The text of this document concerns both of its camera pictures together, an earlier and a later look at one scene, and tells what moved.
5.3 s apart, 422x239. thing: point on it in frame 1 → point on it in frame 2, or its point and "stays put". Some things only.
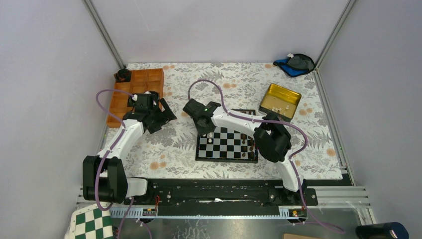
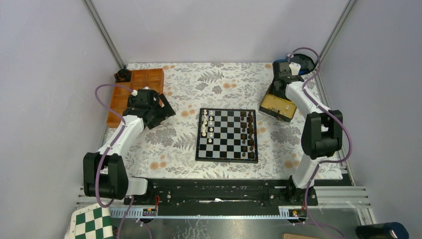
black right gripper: [201, 132] → [272, 90]
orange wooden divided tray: [142, 81] stays put
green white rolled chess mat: [91, 223] stays put
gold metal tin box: [281, 100] stays put
